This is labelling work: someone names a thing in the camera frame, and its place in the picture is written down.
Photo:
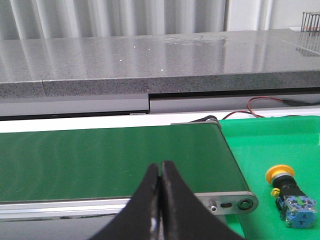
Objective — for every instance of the yellow push button switch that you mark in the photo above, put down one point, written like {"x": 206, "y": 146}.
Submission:
{"x": 297, "y": 210}

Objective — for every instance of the white pleated curtain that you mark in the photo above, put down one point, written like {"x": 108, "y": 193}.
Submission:
{"x": 48, "y": 19}

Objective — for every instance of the black wire rack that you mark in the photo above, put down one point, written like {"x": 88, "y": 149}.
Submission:
{"x": 310, "y": 22}

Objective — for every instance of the grey stone counter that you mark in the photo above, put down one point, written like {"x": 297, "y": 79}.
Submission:
{"x": 156, "y": 74}

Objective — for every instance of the aluminium conveyor frame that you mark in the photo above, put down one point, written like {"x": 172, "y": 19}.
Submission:
{"x": 218, "y": 203}

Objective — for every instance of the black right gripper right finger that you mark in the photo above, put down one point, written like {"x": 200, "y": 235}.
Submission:
{"x": 184, "y": 216}

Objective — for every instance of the green conveyor belt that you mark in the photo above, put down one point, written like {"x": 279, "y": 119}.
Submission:
{"x": 111, "y": 162}

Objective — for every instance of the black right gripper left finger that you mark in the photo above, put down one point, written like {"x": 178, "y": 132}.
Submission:
{"x": 140, "y": 218}

